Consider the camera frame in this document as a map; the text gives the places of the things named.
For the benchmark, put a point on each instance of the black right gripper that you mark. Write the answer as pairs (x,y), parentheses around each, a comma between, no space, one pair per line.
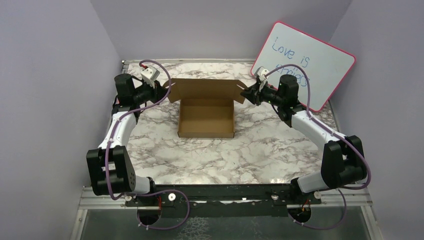
(254,93)

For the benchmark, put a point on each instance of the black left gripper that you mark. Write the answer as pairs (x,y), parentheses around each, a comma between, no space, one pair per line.
(158,91)

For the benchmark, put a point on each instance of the brown cardboard box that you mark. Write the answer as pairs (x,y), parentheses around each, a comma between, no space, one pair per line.
(206,106)

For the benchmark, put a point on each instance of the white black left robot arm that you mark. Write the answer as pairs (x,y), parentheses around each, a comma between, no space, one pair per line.
(110,168)

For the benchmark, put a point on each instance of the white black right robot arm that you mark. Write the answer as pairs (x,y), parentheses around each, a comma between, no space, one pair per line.
(342,156)

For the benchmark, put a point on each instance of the pink framed whiteboard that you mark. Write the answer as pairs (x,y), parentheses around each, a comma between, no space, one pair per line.
(319,67)

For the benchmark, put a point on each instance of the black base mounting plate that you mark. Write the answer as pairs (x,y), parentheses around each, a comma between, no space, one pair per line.
(178,201)

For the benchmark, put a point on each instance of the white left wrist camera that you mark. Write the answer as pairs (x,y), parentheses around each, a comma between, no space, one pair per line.
(150,75)

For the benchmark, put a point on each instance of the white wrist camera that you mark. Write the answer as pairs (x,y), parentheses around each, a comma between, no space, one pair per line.
(261,74)
(150,75)

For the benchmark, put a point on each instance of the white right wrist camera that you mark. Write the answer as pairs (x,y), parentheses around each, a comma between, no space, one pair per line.
(261,74)

